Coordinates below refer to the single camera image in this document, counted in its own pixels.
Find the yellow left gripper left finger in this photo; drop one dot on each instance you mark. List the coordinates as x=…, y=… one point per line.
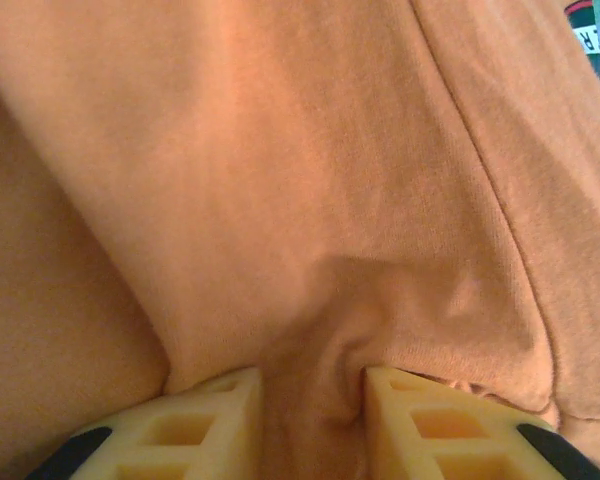
x=200, y=430

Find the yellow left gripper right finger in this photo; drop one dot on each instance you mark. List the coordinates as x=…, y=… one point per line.
x=430, y=430

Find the orange t-shirt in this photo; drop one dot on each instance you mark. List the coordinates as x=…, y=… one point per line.
x=280, y=175

